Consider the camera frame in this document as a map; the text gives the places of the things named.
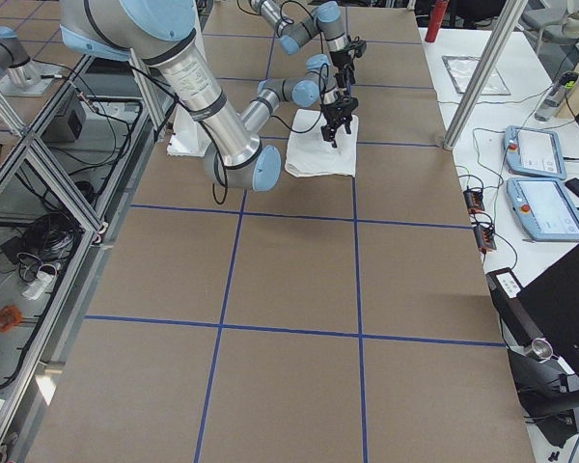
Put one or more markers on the aluminium frame post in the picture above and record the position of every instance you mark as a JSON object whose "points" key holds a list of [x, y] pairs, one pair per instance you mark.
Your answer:
{"points": [[498, 39]]}

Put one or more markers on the black box with white label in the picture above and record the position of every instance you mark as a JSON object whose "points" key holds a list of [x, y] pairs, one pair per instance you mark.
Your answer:
{"points": [[505, 292]]}

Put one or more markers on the white long-sleeve printed t-shirt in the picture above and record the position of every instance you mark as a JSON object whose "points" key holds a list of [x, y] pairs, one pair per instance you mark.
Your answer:
{"points": [[308, 155]]}

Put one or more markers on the near blue teach pendant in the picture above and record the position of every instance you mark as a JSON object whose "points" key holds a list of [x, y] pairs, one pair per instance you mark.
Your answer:
{"points": [[543, 209]]}

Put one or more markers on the orange black electronics module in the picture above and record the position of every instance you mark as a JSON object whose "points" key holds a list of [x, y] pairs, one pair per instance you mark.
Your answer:
{"points": [[473, 198], [484, 238]]}

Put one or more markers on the black laptop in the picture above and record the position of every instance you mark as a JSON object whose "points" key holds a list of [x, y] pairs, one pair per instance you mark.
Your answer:
{"points": [[552, 302]]}

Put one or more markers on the blue teach pendant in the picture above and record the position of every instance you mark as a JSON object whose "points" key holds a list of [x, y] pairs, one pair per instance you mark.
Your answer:
{"points": [[534, 152], [543, 209]]}

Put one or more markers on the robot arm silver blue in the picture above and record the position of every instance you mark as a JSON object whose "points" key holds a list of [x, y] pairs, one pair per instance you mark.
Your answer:
{"points": [[326, 20], [163, 34]]}

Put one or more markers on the black monitor stand with knob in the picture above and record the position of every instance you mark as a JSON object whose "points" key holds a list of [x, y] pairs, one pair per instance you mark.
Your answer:
{"points": [[548, 396]]}

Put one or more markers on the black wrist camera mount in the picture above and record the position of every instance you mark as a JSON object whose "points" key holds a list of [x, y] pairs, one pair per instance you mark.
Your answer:
{"points": [[356, 47]]}

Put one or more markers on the brown paper table mat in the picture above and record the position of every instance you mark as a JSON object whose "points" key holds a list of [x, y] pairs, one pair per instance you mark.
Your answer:
{"points": [[331, 319]]}

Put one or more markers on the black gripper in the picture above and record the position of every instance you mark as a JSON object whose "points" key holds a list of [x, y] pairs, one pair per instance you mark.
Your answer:
{"points": [[337, 115], [339, 61]]}

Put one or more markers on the red cylindrical bottle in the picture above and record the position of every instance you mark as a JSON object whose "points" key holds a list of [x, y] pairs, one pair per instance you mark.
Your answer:
{"points": [[436, 18]]}

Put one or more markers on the orange tag under table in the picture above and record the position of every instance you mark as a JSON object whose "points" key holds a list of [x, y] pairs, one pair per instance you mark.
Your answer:
{"points": [[10, 316]]}

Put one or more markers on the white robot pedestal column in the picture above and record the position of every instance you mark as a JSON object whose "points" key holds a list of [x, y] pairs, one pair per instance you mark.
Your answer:
{"points": [[188, 138]]}

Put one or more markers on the far blue teach pendant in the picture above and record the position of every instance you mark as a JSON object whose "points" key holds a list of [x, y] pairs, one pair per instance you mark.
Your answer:
{"points": [[534, 152]]}

